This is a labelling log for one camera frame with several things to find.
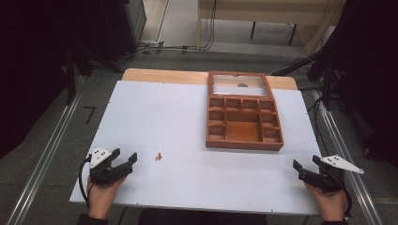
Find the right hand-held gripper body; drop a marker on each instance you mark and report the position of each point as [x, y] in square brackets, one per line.
[322, 182]

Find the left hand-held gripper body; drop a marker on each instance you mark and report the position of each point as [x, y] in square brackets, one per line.
[99, 173]

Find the small copper-coloured trinket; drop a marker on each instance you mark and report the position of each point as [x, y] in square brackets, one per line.
[158, 156]

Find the wooden compartment box with lid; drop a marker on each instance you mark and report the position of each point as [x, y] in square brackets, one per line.
[242, 131]

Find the person's left hand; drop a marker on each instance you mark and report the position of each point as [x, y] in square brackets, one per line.
[101, 197]

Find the person's right hand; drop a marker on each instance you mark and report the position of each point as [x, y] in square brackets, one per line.
[333, 204]

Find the black stand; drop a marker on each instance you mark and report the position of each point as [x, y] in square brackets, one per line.
[70, 75]
[327, 81]

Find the black curtain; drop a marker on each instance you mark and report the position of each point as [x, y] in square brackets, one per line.
[369, 72]
[34, 62]

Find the dark cabinet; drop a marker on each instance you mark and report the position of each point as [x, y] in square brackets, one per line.
[128, 25]

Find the light wooden bench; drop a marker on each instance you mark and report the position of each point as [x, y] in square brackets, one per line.
[259, 11]

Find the metal floor rail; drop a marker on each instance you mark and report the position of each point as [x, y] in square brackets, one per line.
[40, 162]
[347, 150]

